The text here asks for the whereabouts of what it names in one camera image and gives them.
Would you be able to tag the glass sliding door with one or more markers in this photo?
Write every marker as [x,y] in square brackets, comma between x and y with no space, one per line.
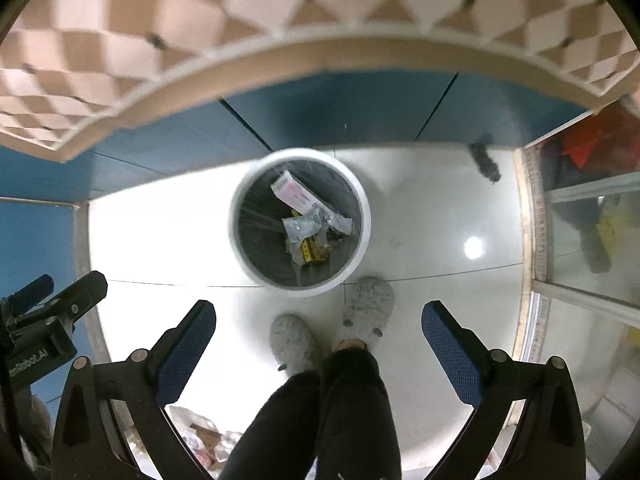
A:
[583,180]

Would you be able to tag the right grey fuzzy slipper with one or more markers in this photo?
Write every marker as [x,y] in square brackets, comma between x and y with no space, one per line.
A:
[368,308]

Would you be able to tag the checkered brown tablecloth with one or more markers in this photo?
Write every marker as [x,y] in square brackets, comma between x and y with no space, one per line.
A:
[73,71]

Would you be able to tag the left grey fuzzy slipper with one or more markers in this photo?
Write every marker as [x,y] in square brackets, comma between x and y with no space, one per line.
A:
[293,345]

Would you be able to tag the plastic bag of trash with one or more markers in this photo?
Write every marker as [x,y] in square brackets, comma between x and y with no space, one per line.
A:
[209,445]

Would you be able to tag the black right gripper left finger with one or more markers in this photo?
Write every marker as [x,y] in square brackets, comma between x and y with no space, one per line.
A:
[88,443]

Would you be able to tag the left black trouser leg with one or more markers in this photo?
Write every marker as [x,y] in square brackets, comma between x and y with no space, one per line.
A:
[280,443]

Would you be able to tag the black trouser leg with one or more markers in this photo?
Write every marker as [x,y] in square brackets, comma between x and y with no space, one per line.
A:
[357,436]
[280,443]

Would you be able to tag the right black trouser leg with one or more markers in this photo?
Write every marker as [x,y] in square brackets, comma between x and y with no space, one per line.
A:
[357,436]

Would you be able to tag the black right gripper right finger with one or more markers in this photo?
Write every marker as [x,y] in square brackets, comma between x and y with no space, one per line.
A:
[548,441]

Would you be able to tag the grey fuzzy slipper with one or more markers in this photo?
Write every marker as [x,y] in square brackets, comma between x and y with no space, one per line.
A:
[368,308]
[293,345]

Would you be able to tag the silver foil wrapper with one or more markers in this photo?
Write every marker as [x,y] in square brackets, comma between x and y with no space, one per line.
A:
[324,225]

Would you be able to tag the white round trash bin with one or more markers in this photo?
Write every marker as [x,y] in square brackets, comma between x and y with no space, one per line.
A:
[257,234]

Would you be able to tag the yellow snack wrapper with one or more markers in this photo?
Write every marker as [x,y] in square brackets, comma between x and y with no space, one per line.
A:
[313,251]

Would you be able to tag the pink white carton box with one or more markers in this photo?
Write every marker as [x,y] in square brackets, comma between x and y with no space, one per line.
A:
[291,192]

